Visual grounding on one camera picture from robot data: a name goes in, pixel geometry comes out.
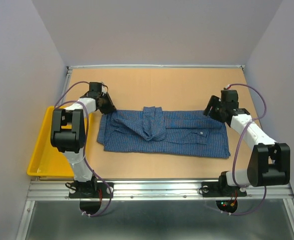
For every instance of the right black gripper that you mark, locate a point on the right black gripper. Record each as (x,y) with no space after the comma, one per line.
(214,100)

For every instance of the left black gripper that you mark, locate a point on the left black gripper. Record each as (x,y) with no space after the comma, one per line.
(111,107)

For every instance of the blue checked long sleeve shirt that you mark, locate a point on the blue checked long sleeve shirt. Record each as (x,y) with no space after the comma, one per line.
(154,130)

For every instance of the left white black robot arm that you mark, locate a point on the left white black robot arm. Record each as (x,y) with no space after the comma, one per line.
(69,135)

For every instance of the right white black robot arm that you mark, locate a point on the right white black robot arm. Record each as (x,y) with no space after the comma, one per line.
(269,163)

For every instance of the yellow plastic tray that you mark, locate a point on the yellow plastic tray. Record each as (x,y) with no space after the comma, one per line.
(46,160)

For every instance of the aluminium mounting rail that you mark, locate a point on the aluminium mounting rail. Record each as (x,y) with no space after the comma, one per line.
(154,189)

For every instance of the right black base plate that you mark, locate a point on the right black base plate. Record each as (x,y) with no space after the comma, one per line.
(213,189)

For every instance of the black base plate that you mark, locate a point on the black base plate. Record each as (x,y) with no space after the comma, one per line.
(87,190)
(213,189)

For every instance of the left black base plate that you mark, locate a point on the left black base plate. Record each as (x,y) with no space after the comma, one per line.
(87,190)

